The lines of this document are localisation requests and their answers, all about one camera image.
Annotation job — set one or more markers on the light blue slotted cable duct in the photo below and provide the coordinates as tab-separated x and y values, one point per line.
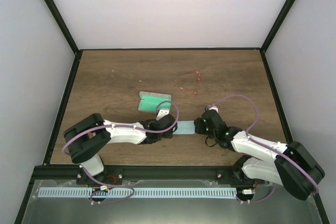
73	192

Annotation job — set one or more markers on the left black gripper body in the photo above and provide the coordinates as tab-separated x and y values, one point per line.
168	135

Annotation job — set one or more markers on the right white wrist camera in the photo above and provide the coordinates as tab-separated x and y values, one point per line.
211	107

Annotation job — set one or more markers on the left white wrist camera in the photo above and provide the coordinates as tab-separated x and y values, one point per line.
162	112

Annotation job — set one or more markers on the pink transparent sunglasses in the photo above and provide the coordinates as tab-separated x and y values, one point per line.
188	81

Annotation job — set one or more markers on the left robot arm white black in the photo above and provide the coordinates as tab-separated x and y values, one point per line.
86	138

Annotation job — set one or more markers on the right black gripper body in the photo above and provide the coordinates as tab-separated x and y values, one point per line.
200	129

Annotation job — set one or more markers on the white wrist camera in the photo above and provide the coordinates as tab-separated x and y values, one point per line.
211	107
162	112

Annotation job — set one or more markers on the grey glasses case green inside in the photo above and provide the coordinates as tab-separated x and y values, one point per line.
151	101

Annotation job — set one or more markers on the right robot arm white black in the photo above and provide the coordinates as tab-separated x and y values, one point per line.
288	165

